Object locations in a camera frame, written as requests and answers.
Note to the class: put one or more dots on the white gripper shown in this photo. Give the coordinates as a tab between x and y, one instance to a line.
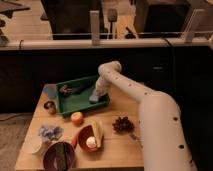
101	87

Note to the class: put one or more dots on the green plastic tray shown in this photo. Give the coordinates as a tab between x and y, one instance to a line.
74	102

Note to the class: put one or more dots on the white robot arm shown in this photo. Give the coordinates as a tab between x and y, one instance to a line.
164	147

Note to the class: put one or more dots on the dark object in tray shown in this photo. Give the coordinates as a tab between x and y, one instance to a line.
66	90

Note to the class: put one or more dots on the orange fruit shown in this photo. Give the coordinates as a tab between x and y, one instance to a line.
77	118

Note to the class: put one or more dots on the yellow banana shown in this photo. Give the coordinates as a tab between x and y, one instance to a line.
98	133

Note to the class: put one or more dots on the dark grape bunch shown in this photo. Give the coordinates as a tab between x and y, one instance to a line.
122	125

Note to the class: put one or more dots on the orange red bowl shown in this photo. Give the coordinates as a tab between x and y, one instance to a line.
84	134

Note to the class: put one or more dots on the light blue cup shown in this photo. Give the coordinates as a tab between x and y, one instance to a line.
50	91

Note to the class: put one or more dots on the white egg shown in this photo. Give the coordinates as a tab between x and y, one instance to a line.
91	142

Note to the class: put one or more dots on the orange carrot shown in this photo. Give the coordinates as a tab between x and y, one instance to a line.
74	140

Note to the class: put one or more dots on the blue crumpled cloth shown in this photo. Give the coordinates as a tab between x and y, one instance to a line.
50	132

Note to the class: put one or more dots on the white post left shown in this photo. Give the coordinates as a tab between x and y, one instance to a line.
95	27

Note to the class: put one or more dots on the white post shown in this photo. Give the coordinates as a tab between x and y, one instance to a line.
95	27
195	19

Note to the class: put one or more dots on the white post right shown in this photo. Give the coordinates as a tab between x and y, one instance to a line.
195	19

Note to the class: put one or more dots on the white horizontal rail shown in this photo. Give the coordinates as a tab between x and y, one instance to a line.
104	43

